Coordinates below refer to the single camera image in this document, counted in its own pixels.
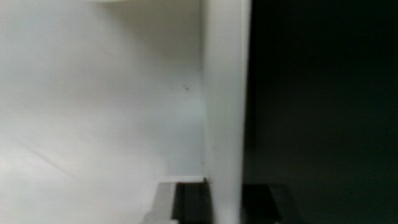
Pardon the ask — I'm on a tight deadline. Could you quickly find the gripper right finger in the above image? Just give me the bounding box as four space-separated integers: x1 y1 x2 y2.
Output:
241 184 305 224

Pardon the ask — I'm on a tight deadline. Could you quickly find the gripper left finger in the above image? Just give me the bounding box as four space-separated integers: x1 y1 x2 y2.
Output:
140 182 179 224

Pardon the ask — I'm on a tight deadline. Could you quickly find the white square tabletop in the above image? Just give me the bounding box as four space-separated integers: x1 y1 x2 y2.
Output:
0 0 250 224

